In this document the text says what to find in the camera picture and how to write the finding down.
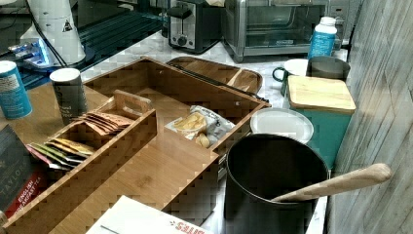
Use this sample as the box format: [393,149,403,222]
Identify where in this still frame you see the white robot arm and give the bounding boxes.
[20,0,86,68]

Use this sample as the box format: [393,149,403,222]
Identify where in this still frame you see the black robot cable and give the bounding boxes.
[24,0,69,68]

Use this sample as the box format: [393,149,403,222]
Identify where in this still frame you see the black utensil crock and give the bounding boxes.
[224,134,328,234]

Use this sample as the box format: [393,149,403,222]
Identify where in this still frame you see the wooden utensil handle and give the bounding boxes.
[272,163,392,202]

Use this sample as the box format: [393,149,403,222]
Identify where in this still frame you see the blue salt canister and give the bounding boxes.
[0,60,32,119]

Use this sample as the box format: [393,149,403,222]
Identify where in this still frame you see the white enamel plate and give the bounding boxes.
[250,107,314,143]

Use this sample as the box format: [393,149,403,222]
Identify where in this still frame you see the black Taylors tea box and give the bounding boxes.
[0,125,48,218]

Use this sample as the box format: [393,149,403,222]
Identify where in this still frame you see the stainless toaster oven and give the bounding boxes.
[221,0,333,62]

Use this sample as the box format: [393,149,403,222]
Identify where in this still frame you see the butter packet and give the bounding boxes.
[166,105,235,148]

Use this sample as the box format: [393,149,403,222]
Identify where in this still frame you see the wooden organizer box with drawer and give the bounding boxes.
[4,58,268,234]

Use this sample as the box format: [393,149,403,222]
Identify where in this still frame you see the grey metal canister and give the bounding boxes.
[306,56,351,82]

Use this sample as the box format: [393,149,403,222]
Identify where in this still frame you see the small wooden tea caddy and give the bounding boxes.
[26,89,158,183]

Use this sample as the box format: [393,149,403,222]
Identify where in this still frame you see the black toaster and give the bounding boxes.
[167,0,222,54]

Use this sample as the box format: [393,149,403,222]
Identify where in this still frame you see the wooden cutting board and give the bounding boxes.
[168,57,263,95]

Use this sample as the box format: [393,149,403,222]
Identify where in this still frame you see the blue white-capped bottle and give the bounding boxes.
[308,17,337,59]

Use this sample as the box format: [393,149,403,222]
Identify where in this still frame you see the white cardboard box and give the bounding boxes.
[86,195,213,234]

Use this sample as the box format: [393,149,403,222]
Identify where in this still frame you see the green enamel mug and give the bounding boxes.
[272,58,308,96]

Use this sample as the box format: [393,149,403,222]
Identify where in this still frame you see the grey pepper canister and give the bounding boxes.
[50,67,88,125]

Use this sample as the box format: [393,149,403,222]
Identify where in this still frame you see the yellow green tea bag packets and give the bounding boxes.
[26,137,94,171]

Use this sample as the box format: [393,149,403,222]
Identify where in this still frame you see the teal canister with wooden lid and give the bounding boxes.
[284,75,357,169]

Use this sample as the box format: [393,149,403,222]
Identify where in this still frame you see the brown tea bag packets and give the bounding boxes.
[73,111,133,136]

